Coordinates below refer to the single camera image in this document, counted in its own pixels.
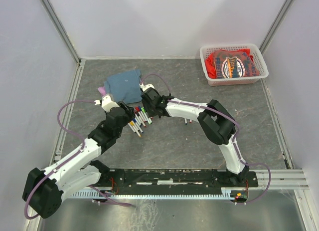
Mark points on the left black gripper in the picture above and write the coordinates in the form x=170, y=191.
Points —
x=129, y=114

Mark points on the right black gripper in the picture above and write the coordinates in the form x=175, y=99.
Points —
x=145, y=107

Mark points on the blue cap marker with eraser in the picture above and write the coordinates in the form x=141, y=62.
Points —
x=142, y=115

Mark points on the green cap marker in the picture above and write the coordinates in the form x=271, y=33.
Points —
x=146, y=116

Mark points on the blue cloth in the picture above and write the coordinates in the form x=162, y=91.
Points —
x=124, y=86

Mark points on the pink cloth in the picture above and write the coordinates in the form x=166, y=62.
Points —
x=102, y=91

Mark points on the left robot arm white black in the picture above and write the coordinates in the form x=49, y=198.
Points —
x=45, y=190

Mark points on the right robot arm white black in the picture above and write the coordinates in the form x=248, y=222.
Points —
x=218, y=125

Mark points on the yellow cap marker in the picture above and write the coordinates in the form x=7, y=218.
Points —
x=134, y=128

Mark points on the red printed cloth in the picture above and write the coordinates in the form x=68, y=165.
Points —
x=223, y=64

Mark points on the white plastic basket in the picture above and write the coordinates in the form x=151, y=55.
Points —
x=205, y=51

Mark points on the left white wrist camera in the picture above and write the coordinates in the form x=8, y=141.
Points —
x=106, y=103

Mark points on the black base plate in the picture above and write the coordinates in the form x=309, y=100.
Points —
x=122, y=178

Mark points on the aluminium rail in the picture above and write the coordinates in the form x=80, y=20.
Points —
x=291, y=179

